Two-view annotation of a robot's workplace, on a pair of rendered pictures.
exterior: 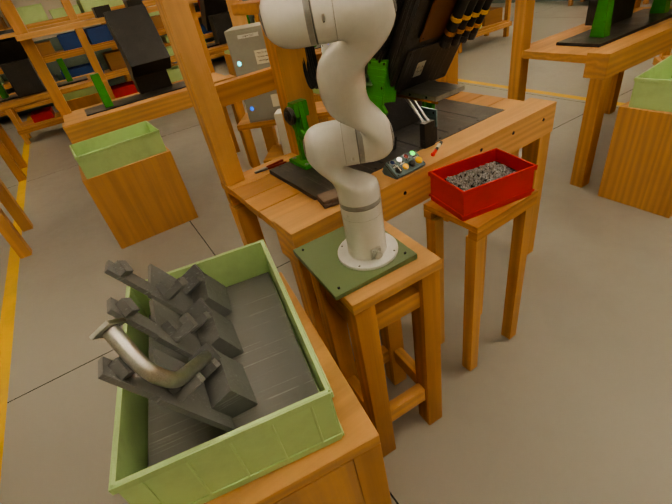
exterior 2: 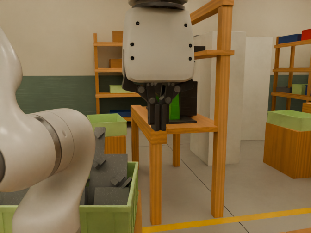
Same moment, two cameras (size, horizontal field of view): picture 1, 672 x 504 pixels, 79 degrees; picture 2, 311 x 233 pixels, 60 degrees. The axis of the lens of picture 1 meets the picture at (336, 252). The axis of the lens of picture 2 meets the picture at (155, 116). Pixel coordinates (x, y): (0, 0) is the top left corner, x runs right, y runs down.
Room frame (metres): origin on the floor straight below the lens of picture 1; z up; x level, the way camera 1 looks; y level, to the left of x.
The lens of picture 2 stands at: (1.34, -0.50, 1.37)
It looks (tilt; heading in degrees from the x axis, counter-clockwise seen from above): 10 degrees down; 104
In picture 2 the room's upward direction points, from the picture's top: straight up
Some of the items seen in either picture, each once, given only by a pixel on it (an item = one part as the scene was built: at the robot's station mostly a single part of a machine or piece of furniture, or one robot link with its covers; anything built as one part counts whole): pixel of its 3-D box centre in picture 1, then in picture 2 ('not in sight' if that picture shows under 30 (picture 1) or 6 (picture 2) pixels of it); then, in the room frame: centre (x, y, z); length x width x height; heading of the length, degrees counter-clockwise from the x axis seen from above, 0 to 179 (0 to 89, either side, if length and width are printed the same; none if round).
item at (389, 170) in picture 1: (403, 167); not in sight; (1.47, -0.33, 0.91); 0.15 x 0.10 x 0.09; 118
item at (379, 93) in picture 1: (381, 84); not in sight; (1.74, -0.32, 1.17); 0.13 x 0.12 x 0.20; 118
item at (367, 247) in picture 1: (364, 226); not in sight; (1.02, -0.10, 0.96); 0.19 x 0.19 x 0.18
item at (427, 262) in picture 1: (369, 260); not in sight; (1.03, -0.10, 0.83); 0.32 x 0.32 x 0.04; 23
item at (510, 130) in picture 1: (435, 168); not in sight; (1.58, -0.49, 0.82); 1.50 x 0.14 x 0.15; 118
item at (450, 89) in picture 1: (415, 89); not in sight; (1.78, -0.48, 1.11); 0.39 x 0.16 x 0.03; 28
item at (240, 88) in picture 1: (335, 58); not in sight; (2.15, -0.18, 1.23); 1.30 x 0.05 x 0.09; 118
